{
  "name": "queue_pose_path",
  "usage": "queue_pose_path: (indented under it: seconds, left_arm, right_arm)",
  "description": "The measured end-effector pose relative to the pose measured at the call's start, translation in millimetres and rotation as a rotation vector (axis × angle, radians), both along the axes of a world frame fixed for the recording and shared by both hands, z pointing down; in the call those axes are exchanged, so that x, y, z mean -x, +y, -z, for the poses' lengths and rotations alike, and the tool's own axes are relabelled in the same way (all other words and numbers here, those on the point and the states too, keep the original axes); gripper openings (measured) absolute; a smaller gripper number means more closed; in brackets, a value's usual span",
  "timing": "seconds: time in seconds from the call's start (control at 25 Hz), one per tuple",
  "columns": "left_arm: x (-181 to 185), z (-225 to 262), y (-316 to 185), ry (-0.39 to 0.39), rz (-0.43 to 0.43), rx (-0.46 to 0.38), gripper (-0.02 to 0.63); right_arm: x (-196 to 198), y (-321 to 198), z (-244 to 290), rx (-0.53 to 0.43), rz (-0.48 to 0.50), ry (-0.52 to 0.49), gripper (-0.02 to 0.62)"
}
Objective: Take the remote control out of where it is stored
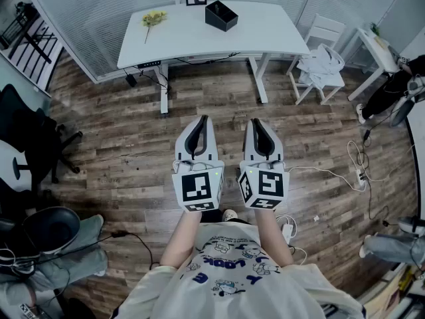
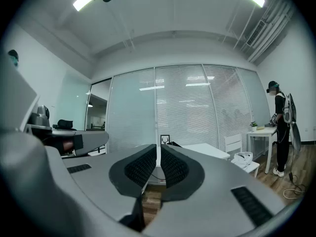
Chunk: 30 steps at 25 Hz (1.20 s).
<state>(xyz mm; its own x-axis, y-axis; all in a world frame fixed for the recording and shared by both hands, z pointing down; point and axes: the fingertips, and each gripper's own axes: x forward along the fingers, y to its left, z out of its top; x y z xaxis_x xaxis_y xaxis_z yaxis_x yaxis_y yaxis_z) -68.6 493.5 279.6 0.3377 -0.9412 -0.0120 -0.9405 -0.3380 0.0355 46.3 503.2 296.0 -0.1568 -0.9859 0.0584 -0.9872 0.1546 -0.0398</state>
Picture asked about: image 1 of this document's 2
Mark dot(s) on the black office chair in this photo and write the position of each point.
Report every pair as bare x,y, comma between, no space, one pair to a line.
36,138

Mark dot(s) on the white wooden chair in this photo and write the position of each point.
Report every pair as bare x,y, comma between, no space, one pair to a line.
323,28

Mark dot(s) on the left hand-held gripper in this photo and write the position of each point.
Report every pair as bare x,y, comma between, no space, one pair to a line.
199,186

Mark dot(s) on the small green plant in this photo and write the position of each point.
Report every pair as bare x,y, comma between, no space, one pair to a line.
375,29

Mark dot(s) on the white power adapter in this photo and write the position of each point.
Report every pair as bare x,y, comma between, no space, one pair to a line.
287,228

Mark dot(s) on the white standing desk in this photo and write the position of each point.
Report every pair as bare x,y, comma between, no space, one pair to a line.
186,42

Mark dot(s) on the white side table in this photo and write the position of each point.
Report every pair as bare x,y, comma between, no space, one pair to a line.
375,50

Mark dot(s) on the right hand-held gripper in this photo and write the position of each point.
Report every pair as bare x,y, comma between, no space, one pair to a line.
265,186

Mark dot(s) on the white crumpled garment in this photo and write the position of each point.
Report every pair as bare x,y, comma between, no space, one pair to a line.
320,66

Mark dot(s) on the yellow artificial flower bouquet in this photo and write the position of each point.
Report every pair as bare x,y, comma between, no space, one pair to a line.
152,18

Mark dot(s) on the person's white printed t-shirt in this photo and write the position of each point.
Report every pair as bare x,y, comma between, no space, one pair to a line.
239,291

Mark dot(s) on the person's right forearm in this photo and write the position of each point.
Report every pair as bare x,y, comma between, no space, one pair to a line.
272,238

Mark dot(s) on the person's left forearm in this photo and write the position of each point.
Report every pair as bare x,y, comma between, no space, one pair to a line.
181,238

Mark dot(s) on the grey round shell seat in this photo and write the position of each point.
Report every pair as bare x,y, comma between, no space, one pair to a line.
53,228

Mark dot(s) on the black power adapter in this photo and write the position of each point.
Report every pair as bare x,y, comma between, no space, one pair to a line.
131,80

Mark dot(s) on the black metal rack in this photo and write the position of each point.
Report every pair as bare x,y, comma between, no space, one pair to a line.
30,38

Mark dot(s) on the person's beige shoe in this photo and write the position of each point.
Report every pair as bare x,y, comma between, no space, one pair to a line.
229,214

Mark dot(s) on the white power strip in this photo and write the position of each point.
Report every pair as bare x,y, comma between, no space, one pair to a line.
360,178

